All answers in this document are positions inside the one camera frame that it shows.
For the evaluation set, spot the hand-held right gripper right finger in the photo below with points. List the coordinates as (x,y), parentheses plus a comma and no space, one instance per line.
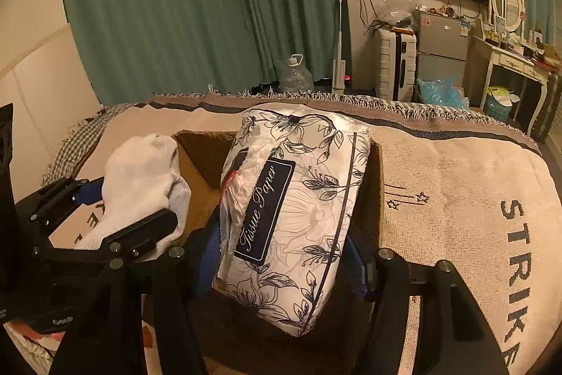
(359,274)

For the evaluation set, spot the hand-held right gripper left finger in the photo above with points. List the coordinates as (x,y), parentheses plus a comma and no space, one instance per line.
(207,263)

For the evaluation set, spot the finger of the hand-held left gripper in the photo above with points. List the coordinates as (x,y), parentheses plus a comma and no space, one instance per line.
(52,199)
(140,232)

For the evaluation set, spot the white sock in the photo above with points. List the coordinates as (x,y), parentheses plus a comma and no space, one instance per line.
(140,177)

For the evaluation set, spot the brown cardboard box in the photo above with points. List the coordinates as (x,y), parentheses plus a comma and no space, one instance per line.
(197,181)

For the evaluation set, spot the floral tissue paper pack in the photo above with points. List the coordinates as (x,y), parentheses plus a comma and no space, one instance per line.
(303,199)

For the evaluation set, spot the checked cloth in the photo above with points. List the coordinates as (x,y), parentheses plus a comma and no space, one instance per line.
(83,137)

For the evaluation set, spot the beige lettered fringed blanket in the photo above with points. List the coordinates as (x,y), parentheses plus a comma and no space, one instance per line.
(461,190)

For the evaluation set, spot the blue plastic bag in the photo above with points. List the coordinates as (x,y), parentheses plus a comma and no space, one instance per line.
(441,91)

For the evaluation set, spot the large clear water bottle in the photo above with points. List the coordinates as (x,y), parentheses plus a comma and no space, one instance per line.
(296,76)

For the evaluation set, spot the white pole stand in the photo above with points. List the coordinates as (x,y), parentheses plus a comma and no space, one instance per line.
(339,67)

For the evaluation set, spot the white suitcase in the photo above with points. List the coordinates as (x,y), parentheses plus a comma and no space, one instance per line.
(395,67)

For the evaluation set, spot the green waste basket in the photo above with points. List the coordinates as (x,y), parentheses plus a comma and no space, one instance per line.
(500,102)

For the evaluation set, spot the grey small fridge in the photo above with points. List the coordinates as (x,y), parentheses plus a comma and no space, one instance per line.
(441,50)

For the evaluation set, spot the white dressing table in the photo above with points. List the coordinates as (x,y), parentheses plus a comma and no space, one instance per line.
(513,58)

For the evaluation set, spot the clear plastic bag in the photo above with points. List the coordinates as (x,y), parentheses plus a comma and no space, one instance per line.
(397,8)

